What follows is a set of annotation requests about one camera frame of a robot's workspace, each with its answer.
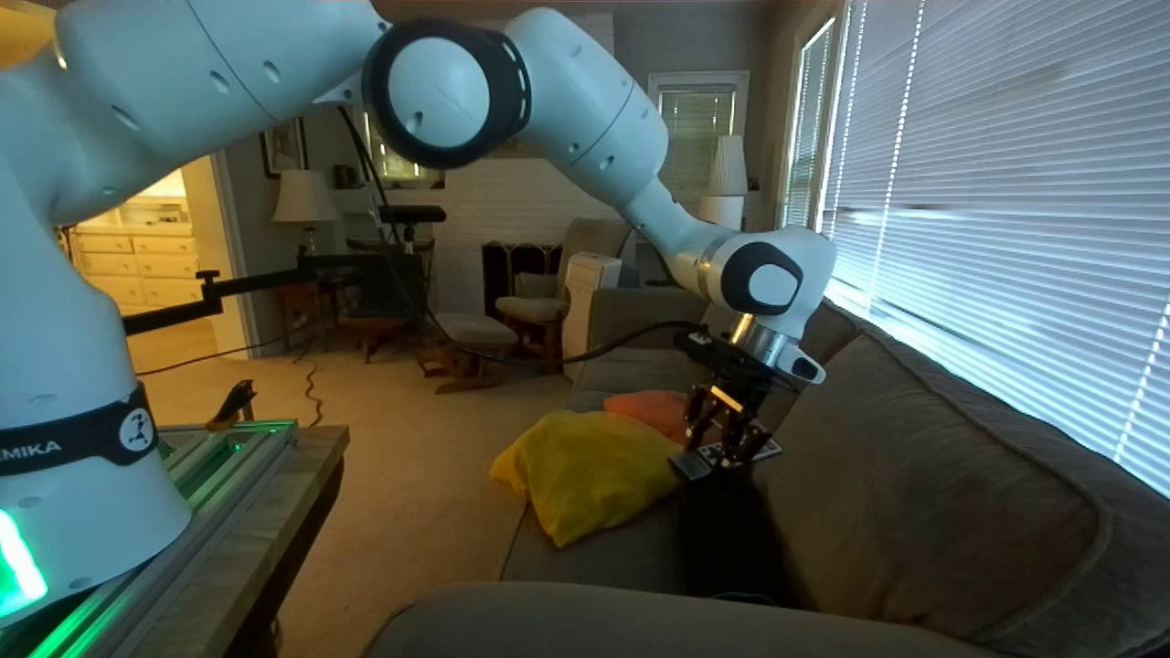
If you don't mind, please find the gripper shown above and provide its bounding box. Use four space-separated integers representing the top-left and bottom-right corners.
678 331 780 469

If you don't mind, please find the black remote control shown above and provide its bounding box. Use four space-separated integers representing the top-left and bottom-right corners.
669 438 784 483

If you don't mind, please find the grey sofa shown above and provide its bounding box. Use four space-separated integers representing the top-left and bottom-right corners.
361 287 1170 658

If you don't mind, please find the orange pillow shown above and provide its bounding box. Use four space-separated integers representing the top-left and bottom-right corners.
602 389 697 446

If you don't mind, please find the yellow pillow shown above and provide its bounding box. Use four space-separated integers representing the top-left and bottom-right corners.
488 409 688 548

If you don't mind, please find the white air purifier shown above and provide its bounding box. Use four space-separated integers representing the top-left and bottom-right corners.
561 252 623 381

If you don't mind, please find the wooden rocking chair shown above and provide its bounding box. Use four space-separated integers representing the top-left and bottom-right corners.
494 217 633 368

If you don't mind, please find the white table lamp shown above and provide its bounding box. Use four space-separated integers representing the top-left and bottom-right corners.
698 134 751 231

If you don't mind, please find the black fireplace screen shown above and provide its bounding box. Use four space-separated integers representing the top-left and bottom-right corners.
481 239 564 321

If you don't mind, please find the wooden footstool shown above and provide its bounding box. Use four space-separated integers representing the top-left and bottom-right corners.
420 312 521 395

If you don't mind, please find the small window with blinds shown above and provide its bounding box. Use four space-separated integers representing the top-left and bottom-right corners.
648 70 751 217

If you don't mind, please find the window with white blinds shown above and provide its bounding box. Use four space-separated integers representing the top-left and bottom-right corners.
780 0 1170 500

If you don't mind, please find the dark side table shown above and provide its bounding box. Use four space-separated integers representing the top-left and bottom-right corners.
278 250 432 353

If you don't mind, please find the table lamp with beige shade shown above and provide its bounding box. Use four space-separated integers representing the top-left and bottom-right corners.
271 168 342 256

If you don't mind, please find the black and orange clamp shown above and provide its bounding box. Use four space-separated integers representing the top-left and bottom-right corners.
205 378 259 431

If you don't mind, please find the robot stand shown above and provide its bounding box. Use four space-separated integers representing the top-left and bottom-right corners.
0 419 351 658

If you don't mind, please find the framed picture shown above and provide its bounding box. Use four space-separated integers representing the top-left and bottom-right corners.
260 116 310 180

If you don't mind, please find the white dresser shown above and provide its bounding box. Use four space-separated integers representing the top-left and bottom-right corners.
69 227 205 313

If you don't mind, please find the black cable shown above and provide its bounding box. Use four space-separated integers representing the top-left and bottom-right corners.
135 322 326 428

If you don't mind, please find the wall mirror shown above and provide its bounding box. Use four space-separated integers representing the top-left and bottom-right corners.
360 108 447 191

